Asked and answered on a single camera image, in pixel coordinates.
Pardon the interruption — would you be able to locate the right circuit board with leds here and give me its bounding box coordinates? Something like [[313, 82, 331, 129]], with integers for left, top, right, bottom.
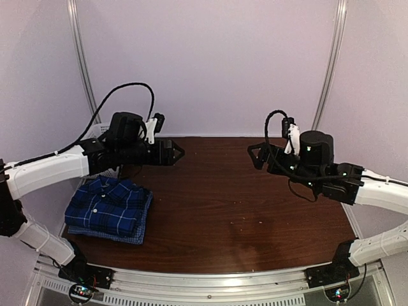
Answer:
[[324, 284, 351, 303]]

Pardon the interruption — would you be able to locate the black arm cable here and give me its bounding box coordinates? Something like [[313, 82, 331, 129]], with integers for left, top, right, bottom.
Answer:
[[263, 110, 289, 150], [76, 82, 156, 141]]

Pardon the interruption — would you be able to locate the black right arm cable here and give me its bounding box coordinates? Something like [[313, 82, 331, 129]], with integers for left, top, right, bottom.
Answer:
[[263, 110, 289, 150]]

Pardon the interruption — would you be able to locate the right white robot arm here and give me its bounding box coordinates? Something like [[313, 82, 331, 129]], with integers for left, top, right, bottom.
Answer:
[[247, 131, 407, 282]]

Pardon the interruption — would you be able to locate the aluminium front rail frame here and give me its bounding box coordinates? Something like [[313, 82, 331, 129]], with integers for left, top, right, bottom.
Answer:
[[22, 255, 397, 305]]

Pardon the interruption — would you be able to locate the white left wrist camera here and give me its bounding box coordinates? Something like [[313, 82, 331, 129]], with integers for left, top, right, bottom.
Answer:
[[145, 113, 165, 145]]

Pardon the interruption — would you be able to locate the aluminium corner post right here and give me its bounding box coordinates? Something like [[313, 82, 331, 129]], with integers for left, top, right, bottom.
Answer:
[[311, 0, 348, 130]]

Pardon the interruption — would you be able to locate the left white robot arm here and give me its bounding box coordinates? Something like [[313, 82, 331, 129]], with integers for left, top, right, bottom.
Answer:
[[1, 110, 91, 280]]

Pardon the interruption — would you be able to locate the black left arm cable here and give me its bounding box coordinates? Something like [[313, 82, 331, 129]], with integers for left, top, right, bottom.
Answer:
[[76, 82, 156, 141]]

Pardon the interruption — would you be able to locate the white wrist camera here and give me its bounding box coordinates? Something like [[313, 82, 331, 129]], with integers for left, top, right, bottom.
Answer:
[[145, 113, 165, 145], [281, 117, 300, 156]]

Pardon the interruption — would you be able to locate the left circuit board with leds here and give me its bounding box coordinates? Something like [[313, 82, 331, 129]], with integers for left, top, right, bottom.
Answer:
[[68, 284, 98, 303]]

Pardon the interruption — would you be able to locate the dark blue plaid shirt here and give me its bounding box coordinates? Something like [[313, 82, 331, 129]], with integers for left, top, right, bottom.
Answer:
[[64, 176, 152, 237]]

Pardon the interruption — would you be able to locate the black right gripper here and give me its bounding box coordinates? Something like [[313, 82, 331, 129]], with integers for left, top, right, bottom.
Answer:
[[247, 143, 321, 192]]

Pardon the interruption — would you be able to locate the circuit board with leds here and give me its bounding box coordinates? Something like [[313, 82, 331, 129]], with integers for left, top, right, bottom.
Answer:
[[324, 284, 351, 303], [68, 284, 98, 303]]

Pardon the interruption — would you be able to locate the white plastic mesh basket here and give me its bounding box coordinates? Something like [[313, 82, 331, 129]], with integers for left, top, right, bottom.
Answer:
[[82, 123, 120, 179]]

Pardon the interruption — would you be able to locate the aluminium corner post left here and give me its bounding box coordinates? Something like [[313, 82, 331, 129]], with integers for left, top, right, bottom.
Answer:
[[67, 0, 96, 114]]

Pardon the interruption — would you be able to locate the aluminium corner post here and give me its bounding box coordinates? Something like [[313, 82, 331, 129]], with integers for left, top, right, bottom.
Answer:
[[67, 0, 96, 114], [311, 0, 348, 130]]

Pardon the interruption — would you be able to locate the blue gingham shirt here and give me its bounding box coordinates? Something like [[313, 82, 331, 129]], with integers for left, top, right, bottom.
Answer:
[[68, 196, 153, 245]]

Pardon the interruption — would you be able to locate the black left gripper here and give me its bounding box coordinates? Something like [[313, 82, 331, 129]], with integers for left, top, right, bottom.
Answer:
[[117, 139, 184, 165]]

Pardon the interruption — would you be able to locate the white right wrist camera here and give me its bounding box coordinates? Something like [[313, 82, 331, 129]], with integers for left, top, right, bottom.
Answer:
[[281, 117, 300, 156]]

